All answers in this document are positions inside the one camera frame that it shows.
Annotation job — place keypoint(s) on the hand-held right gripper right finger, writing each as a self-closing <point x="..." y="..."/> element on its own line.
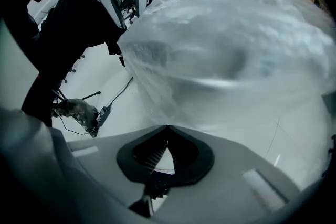
<point x="236" y="178"/>

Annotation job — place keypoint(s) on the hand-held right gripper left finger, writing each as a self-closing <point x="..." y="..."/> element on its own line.
<point x="105" y="165"/>

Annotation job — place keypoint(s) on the clear plastic bag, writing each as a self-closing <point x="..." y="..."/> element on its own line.
<point x="223" y="47"/>

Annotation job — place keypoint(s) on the person's left shoe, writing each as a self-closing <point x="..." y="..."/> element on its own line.
<point x="76" y="112"/>

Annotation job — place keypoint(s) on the person's black shorts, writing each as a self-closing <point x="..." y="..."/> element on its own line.
<point x="73" y="34"/>

